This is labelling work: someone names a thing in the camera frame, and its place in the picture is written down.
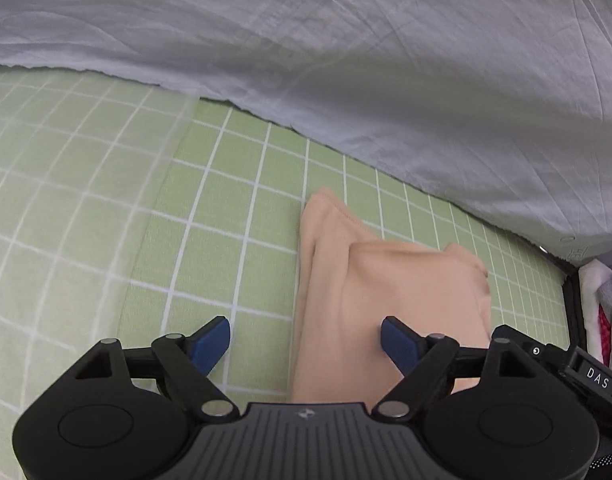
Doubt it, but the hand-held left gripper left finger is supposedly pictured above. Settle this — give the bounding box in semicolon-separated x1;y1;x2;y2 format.
73;316;237;421

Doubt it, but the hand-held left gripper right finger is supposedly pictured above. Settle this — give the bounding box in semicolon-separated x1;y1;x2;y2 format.
372;316;532;421

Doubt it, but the beige long-sleeve shirt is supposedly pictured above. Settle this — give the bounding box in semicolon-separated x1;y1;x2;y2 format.
291;187;491;406

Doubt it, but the pink folded garment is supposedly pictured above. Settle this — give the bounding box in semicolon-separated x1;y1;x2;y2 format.
596;305;612;367

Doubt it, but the black folded garment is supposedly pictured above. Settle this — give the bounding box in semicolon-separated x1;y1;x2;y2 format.
560;265;587;349

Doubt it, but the white folded garment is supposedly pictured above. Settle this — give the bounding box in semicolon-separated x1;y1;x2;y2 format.
580;259;612;342

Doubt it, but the green grid mat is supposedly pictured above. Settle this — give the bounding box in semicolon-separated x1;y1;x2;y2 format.
0;65;572;411

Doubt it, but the grey printed bed sheet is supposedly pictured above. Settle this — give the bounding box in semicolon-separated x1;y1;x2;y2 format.
0;0;612;267

